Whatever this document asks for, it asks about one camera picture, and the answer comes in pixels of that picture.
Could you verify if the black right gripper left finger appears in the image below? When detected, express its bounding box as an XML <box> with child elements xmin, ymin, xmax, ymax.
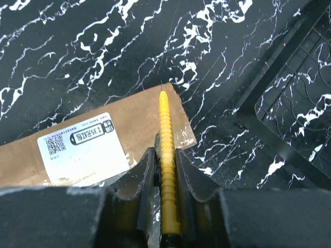
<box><xmin>1</xmin><ymin>147</ymin><xmax>155</xmax><ymax>247</ymax></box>

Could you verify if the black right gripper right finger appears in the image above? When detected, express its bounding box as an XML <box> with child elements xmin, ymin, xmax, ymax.
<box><xmin>176</xmin><ymin>149</ymin><xmax>330</xmax><ymax>247</ymax></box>

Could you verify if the yellow utility knife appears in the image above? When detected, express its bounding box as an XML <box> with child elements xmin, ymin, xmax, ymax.
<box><xmin>159</xmin><ymin>91</ymin><xmax>181</xmax><ymax>236</ymax></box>

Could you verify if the brown cardboard express box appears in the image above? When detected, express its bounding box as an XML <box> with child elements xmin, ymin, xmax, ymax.
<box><xmin>1</xmin><ymin>83</ymin><xmax>197</xmax><ymax>187</ymax></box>

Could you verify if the black drain tray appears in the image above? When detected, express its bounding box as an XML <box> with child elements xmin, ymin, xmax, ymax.
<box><xmin>237</xmin><ymin>1</ymin><xmax>330</xmax><ymax>189</ymax></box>

